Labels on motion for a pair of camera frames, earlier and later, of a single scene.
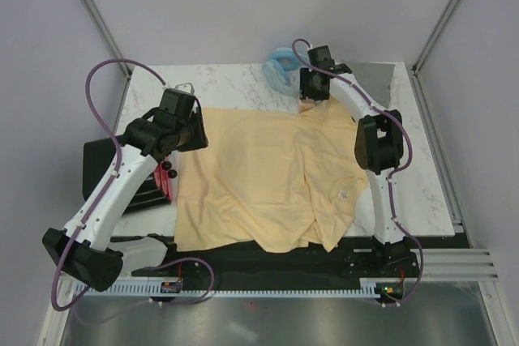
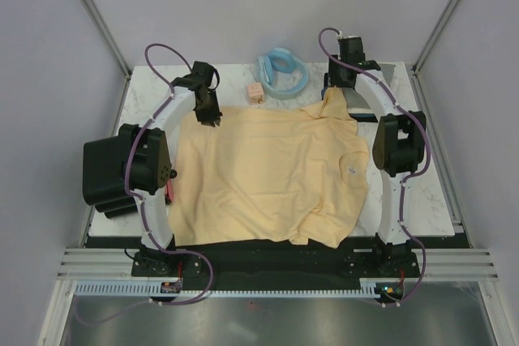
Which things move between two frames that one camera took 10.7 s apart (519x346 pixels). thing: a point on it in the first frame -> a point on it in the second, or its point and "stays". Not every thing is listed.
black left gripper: x=200 y=141 -> x=214 y=116
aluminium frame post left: x=95 y=13 stays
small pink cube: x=305 y=104 -> x=255 y=94
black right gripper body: x=315 y=93 -> x=334 y=74
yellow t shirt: x=270 y=181 stays
